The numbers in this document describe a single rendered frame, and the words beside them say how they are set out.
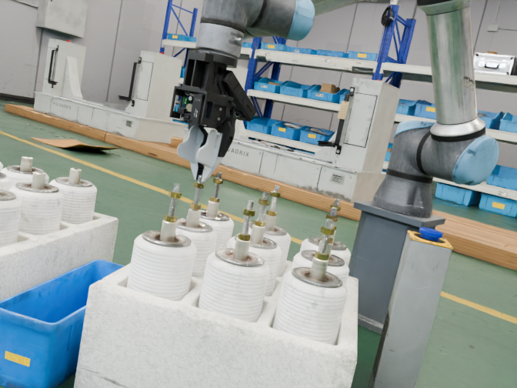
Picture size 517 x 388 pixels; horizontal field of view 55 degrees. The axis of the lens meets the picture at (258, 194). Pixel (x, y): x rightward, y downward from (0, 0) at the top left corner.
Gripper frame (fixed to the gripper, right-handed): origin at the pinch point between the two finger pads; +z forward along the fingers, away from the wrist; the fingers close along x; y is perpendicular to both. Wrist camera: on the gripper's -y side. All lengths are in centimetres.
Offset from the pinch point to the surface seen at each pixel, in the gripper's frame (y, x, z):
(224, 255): 9.6, 14.2, 9.3
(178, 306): 15.5, 12.3, 16.7
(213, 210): -9.6, -3.5, 8.2
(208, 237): 1.2, 4.6, 10.2
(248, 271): 9.8, 19.0, 10.0
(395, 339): -17.6, 34.8, 21.5
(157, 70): -228, -247, -32
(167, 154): -207, -201, 29
